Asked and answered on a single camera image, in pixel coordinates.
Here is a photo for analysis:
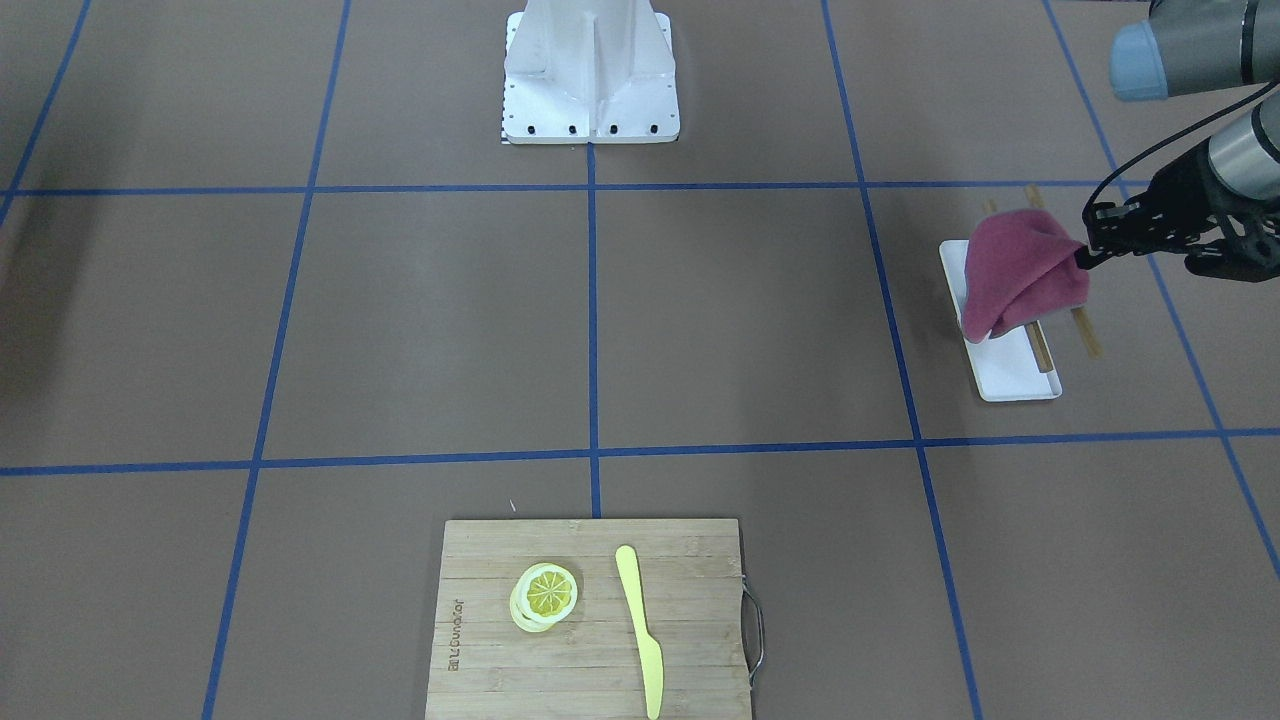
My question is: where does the white rectangular tray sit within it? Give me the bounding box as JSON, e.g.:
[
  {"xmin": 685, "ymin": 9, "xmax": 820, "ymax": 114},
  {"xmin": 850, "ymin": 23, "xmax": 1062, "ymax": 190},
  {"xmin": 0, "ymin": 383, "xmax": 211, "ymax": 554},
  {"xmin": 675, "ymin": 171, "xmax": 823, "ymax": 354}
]
[{"xmin": 940, "ymin": 240, "xmax": 1062, "ymax": 404}]

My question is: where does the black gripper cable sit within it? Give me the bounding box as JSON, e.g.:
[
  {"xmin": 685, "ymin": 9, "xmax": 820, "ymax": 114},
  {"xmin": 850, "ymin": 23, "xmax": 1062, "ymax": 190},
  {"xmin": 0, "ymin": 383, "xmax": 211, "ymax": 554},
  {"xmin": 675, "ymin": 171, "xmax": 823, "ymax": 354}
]
[{"xmin": 1083, "ymin": 85, "xmax": 1280, "ymax": 225}]

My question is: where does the yellow lemon slice toy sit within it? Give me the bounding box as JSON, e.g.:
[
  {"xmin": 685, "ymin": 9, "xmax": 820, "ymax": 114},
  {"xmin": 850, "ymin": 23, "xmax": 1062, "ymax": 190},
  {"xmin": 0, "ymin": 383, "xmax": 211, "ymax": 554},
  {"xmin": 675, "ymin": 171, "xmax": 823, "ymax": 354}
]
[{"xmin": 509, "ymin": 562, "xmax": 579, "ymax": 633}]

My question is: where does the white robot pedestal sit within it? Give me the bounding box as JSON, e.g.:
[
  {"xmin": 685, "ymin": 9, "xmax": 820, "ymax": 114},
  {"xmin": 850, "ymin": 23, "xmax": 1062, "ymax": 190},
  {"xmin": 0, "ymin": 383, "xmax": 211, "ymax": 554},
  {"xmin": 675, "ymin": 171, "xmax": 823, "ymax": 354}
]
[{"xmin": 500, "ymin": 1, "xmax": 681, "ymax": 145}]

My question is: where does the yellow plastic knife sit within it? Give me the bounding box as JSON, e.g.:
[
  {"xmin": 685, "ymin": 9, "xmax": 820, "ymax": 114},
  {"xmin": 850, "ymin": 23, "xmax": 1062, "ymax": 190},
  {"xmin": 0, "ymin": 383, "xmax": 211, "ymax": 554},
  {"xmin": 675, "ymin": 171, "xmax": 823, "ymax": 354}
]
[{"xmin": 614, "ymin": 544, "xmax": 666, "ymax": 719}]

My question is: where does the bamboo cutting board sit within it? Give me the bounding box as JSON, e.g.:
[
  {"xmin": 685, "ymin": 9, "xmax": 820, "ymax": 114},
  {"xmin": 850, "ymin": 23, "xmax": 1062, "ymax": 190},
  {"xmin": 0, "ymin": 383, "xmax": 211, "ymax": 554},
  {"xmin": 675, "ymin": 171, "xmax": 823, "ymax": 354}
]
[{"xmin": 425, "ymin": 519, "xmax": 754, "ymax": 719}]

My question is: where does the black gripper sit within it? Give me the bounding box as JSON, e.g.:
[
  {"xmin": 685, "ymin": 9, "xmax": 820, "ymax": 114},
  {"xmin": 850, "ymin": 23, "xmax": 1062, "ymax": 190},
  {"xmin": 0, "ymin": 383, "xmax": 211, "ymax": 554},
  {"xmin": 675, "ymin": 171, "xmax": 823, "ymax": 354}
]
[{"xmin": 1083, "ymin": 150, "xmax": 1226, "ymax": 263}]

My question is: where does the magenta wiping cloth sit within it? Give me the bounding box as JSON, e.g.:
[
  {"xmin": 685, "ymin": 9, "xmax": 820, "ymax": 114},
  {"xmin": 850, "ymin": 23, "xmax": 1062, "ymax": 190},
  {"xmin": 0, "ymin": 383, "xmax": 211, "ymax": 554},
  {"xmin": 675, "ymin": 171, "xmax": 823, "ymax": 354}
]
[{"xmin": 960, "ymin": 208, "xmax": 1091, "ymax": 343}]

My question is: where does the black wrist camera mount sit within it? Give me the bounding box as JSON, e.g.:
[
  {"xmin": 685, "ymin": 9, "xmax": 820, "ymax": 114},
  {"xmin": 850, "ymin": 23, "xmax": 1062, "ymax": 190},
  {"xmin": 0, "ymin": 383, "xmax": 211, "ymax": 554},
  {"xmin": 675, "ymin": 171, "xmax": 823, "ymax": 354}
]
[{"xmin": 1183, "ymin": 213, "xmax": 1279, "ymax": 283}]

